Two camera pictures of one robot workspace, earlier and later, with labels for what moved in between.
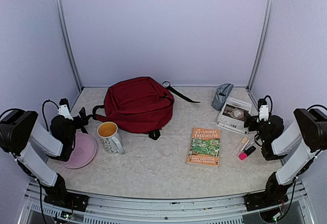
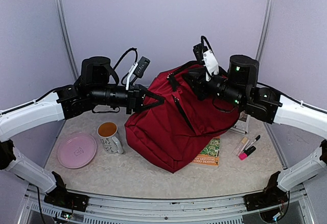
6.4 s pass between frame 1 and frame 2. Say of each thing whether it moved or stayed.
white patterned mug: stayed
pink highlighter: stayed
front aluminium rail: stayed
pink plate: stayed
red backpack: moved
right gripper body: moved
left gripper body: moved
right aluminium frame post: stayed
